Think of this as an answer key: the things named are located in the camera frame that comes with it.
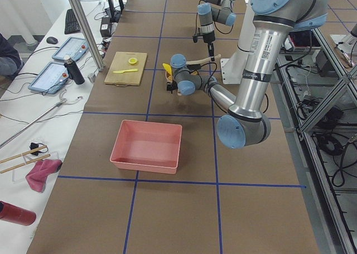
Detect black power adapter box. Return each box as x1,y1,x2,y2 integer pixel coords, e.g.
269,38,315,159
100,17,117,38

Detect yellow lemon slice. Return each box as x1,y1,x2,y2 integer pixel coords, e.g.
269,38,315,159
128,57,138,65

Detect teach pendant tablet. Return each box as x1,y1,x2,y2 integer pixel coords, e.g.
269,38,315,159
52,37,88,62
28,62,69,94

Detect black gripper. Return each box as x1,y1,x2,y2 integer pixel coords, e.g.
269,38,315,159
192,32,215,61
166,82,177,92

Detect far teach pendant tablet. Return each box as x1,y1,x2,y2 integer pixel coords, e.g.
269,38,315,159
52,37,88,62

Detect yellow plastic knife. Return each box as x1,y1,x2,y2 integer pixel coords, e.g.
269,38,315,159
112,68,138,74

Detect pink cloth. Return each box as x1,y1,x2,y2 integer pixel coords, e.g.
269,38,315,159
25,159,62,193

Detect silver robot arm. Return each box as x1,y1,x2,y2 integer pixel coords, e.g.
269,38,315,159
170,0,328,148
192,0,236,61

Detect wooden stick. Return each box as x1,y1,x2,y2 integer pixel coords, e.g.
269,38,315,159
0,154,51,174
0,145,48,164

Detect pink plastic bin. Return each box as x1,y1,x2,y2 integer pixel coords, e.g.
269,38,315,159
110,119,182,174

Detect metal reacher grabber stick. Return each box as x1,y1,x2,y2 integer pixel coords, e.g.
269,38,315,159
1,89,83,148

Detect black computer mouse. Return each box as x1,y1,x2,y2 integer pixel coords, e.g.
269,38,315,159
46,36,59,45

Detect black keyboard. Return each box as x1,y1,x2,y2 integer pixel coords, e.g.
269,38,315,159
64,9,80,35

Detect near teach pendant tablet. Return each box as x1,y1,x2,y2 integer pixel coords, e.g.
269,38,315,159
28,62,69,94

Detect aluminium frame post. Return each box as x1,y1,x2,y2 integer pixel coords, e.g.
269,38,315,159
68,0,104,71

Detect bamboo cutting board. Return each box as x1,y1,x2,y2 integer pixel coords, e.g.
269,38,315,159
104,51,147,86

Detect beige hand brush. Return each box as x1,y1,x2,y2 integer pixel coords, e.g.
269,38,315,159
186,54,221,70

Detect black water bottle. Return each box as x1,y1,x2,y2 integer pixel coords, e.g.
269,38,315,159
64,55,85,85

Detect red water bottle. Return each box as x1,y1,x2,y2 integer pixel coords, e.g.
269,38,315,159
1,201,36,226

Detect beige plastic dustpan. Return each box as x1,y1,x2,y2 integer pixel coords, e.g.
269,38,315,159
165,72,182,97

